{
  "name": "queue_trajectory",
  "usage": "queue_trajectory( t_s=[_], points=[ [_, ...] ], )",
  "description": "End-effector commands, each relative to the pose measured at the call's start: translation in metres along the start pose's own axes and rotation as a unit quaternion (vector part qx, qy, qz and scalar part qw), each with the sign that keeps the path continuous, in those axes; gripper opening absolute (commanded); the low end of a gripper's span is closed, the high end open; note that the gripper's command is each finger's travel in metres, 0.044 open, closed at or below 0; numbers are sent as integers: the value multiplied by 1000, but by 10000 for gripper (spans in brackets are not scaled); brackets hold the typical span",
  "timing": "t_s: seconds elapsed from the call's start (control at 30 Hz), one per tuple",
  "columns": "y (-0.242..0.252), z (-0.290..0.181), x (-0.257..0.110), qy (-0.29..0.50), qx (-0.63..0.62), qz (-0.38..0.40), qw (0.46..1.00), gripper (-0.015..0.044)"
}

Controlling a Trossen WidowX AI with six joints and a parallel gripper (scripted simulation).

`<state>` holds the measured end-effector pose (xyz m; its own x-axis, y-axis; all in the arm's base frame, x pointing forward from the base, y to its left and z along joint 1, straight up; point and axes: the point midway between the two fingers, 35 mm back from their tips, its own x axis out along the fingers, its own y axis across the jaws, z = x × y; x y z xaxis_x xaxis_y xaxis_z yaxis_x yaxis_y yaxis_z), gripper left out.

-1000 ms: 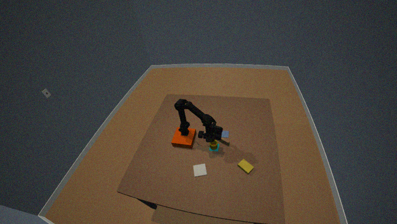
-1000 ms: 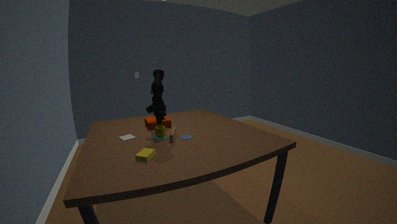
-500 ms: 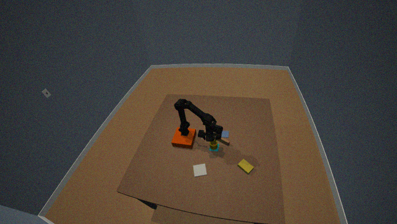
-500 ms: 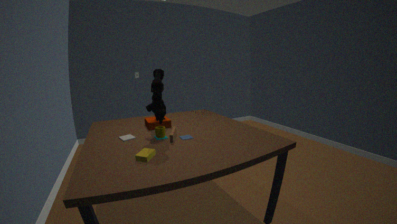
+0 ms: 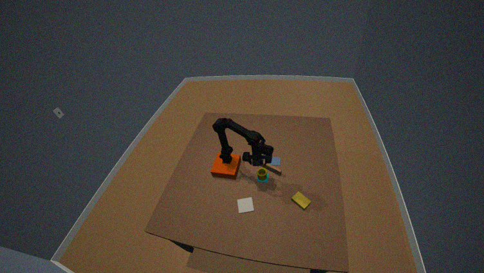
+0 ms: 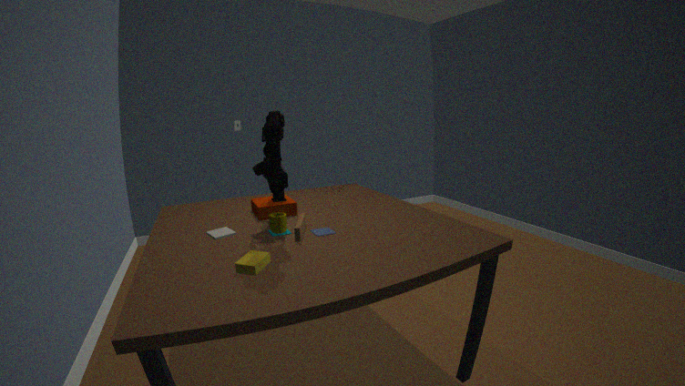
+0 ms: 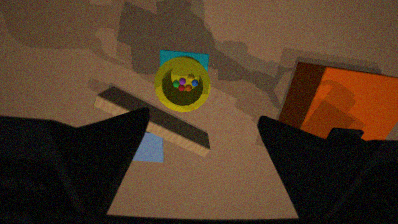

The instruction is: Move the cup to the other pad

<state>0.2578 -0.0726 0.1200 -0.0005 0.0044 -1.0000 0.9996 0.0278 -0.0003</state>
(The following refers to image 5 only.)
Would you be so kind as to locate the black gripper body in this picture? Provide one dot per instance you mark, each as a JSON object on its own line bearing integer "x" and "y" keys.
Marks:
{"x": 246, "y": 157}

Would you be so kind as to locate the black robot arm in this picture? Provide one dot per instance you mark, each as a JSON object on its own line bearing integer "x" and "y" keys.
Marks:
{"x": 253, "y": 138}

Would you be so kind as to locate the yellow cup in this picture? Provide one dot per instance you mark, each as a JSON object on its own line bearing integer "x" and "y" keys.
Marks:
{"x": 259, "y": 172}

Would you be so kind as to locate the yellow rectangular block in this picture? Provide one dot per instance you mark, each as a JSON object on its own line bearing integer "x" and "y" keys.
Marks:
{"x": 300, "y": 200}

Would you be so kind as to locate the grey square pad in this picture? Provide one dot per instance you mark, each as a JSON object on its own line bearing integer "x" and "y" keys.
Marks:
{"x": 245, "y": 205}

